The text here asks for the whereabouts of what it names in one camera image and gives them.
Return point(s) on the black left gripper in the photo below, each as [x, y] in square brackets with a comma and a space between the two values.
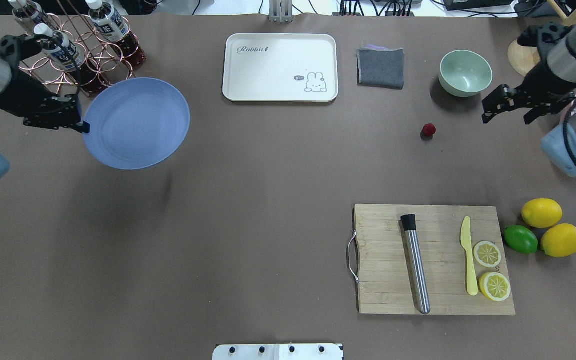
[16, 96]

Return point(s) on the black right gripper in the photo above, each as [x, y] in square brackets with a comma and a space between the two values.
[544, 86]

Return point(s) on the blue plate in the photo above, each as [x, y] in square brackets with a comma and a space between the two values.
[136, 123]

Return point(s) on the red strawberry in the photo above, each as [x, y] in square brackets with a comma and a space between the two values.
[428, 131]

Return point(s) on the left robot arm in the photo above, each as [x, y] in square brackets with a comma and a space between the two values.
[368, 130]

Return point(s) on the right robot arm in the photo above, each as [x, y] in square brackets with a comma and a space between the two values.
[559, 145]

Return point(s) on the wooden cup stand base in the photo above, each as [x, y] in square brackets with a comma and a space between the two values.
[522, 59]

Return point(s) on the mint green bowl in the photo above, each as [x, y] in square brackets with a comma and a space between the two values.
[464, 73]

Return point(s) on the drink bottle white cap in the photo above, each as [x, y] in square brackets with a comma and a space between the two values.
[58, 47]

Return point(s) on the yellow lemon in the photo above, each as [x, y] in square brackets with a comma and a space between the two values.
[541, 213]
[559, 241]

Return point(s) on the green lime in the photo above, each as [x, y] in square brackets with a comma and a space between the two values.
[520, 239]

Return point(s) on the grey folded cloth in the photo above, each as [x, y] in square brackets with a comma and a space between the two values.
[381, 67]

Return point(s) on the lemon half upper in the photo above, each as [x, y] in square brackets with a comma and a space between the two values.
[487, 254]

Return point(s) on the lemon half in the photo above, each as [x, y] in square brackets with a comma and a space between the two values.
[487, 254]
[494, 286]

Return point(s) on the lemon half lower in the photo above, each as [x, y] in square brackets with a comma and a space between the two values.
[494, 286]

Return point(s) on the yellow plastic knife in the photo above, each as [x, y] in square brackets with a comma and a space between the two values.
[467, 245]

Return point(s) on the steel muddler black tip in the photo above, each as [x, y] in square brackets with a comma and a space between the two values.
[420, 290]

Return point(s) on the cream rabbit tray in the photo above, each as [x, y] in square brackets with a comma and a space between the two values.
[280, 67]

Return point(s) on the wooden cutting board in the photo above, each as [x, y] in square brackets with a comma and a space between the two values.
[385, 283]

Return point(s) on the copper wire bottle rack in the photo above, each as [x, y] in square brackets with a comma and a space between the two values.
[110, 67]

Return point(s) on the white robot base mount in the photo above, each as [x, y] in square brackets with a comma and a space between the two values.
[280, 351]

